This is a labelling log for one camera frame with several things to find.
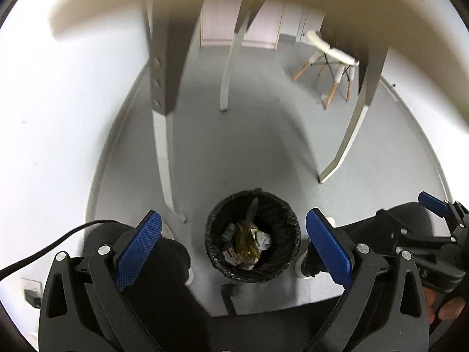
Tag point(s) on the wall power socket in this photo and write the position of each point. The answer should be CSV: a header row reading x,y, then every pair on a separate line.
x,y
33,291

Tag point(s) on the white chair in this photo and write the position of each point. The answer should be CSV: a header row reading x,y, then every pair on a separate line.
x,y
339,63

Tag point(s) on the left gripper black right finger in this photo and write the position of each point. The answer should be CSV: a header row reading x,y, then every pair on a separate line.
x,y
383,306

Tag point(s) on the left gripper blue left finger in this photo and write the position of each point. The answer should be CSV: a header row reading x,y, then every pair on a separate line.
x,y
83,304

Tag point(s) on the person's right hand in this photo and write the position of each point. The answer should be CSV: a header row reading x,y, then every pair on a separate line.
x,y
449,311

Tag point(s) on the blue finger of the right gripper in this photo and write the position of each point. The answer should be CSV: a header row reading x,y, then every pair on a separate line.
x,y
395,223
454,214

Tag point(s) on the round wooden table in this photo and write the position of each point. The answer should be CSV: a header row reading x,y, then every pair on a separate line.
x,y
379,25

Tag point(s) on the yellow snack wrapper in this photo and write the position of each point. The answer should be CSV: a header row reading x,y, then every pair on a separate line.
x,y
246,247

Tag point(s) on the green white carton box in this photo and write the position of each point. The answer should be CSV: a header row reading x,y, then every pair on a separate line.
x,y
229,233

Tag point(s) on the person's left black leg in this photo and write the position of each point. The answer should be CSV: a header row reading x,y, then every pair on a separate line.
x,y
159,298

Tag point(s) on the black trash bin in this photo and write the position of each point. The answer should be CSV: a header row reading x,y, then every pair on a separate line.
x,y
274,217

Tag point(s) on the white paper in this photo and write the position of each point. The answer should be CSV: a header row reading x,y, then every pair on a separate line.
x,y
262,240

